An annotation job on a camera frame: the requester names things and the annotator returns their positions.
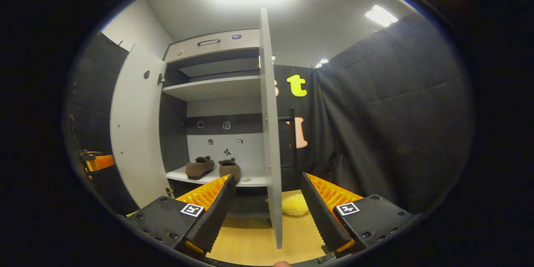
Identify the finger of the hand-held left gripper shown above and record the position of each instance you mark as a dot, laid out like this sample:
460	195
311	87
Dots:
100	162

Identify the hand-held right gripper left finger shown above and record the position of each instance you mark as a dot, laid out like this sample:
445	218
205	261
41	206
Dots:
219	212

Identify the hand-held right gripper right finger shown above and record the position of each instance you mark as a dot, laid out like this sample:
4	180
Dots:
321	212

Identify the brown fuzzy shoe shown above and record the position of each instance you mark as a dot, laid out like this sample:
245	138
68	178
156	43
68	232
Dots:
229	170
199	168

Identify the grey cabinet door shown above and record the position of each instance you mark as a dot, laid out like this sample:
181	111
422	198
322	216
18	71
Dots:
137	133
270	133

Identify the grey shoe cabinet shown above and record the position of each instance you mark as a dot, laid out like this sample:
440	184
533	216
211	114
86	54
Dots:
217	87

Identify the metal door hinge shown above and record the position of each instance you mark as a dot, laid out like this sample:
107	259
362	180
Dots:
169	192
160	78

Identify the grey cabinet drawer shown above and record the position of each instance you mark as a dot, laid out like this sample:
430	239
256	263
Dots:
225	46

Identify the yellow plush toy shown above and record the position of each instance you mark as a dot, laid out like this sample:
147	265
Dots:
294	205

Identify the black backdrop cloth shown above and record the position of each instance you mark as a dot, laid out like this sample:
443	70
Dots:
396	112

